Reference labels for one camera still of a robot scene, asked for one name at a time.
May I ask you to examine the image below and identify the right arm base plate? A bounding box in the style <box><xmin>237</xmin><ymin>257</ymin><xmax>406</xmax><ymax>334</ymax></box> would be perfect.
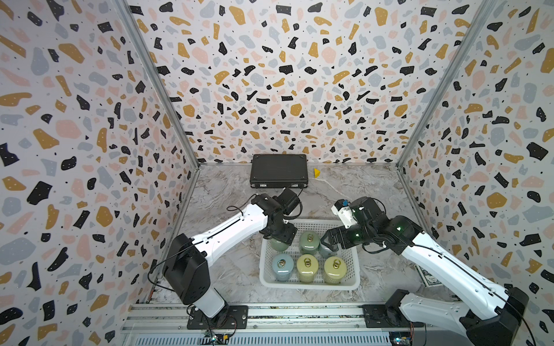
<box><xmin>362</xmin><ymin>304</ymin><xmax>424</xmax><ymax>329</ymax></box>

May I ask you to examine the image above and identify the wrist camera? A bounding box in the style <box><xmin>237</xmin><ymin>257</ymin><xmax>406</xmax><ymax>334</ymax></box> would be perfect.
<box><xmin>275</xmin><ymin>187</ymin><xmax>300</xmax><ymax>216</ymax></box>
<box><xmin>331</xmin><ymin>199</ymin><xmax>358</xmax><ymax>229</ymax></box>

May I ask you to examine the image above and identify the circuit board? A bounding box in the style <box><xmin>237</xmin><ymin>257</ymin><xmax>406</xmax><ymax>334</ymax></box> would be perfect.
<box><xmin>389</xmin><ymin>332</ymin><xmax>413</xmax><ymax>346</ymax></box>
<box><xmin>203</xmin><ymin>331</ymin><xmax>233</xmax><ymax>346</ymax></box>

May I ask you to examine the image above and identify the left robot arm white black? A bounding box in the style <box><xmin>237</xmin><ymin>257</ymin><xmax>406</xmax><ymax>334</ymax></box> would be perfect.
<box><xmin>151</xmin><ymin>188</ymin><xmax>303</xmax><ymax>324</ymax></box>

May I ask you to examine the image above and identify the circuit board right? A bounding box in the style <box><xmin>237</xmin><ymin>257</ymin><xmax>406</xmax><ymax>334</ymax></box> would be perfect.
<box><xmin>389</xmin><ymin>332</ymin><xmax>413</xmax><ymax>346</ymax></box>

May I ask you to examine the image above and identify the aluminium rail frame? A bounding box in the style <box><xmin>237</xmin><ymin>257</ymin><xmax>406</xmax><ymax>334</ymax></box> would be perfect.
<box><xmin>119</xmin><ymin>303</ymin><xmax>470</xmax><ymax>345</ymax></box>

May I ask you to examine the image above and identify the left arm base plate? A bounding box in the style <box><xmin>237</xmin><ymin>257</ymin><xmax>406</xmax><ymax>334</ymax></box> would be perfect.
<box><xmin>187</xmin><ymin>305</ymin><xmax>249</xmax><ymax>330</ymax></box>

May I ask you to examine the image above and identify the playing card box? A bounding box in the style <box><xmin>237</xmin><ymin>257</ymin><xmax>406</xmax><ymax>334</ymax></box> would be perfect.
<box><xmin>416</xmin><ymin>265</ymin><xmax>442</xmax><ymax>287</ymax></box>

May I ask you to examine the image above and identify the circuit board left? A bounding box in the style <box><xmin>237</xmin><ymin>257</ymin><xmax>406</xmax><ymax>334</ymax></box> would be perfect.
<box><xmin>203</xmin><ymin>331</ymin><xmax>233</xmax><ymax>346</ymax></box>

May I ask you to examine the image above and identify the white plastic basket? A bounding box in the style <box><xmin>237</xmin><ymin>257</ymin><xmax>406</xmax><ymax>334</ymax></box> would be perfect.
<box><xmin>259</xmin><ymin>219</ymin><xmax>361</xmax><ymax>291</ymax></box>

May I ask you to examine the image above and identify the blue-grey tea canister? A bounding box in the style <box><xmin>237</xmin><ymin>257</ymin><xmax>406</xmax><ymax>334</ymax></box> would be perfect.
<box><xmin>318</xmin><ymin>243</ymin><xmax>338</xmax><ymax>259</ymax></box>

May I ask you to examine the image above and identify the blue tea canister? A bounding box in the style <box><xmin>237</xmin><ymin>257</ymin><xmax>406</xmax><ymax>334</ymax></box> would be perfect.
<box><xmin>272</xmin><ymin>253</ymin><xmax>295</xmax><ymax>282</ymax></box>

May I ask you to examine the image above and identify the green tea canister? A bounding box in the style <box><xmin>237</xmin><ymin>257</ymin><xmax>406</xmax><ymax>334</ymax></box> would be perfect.
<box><xmin>270</xmin><ymin>239</ymin><xmax>289</xmax><ymax>252</ymax></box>
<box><xmin>299</xmin><ymin>232</ymin><xmax>320</xmax><ymax>256</ymax></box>

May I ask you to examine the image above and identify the black briefcase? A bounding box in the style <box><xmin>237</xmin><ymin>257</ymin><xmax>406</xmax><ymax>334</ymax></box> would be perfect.
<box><xmin>250</xmin><ymin>154</ymin><xmax>309</xmax><ymax>188</ymax></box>

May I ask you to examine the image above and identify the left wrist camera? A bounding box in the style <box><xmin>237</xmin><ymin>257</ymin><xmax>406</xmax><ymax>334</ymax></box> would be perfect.
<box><xmin>275</xmin><ymin>187</ymin><xmax>300</xmax><ymax>216</ymax></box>

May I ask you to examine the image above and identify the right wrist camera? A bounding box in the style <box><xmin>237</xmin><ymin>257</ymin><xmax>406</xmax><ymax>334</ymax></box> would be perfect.
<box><xmin>331</xmin><ymin>199</ymin><xmax>358</xmax><ymax>229</ymax></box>

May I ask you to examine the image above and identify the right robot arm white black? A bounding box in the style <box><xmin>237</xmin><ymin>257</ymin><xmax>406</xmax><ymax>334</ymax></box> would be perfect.
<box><xmin>321</xmin><ymin>197</ymin><xmax>529</xmax><ymax>345</ymax></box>

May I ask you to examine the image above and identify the yellow-green canister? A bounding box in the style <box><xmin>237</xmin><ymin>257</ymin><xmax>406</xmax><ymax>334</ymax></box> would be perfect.
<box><xmin>297</xmin><ymin>255</ymin><xmax>319</xmax><ymax>283</ymax></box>
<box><xmin>323</xmin><ymin>256</ymin><xmax>348</xmax><ymax>285</ymax></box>

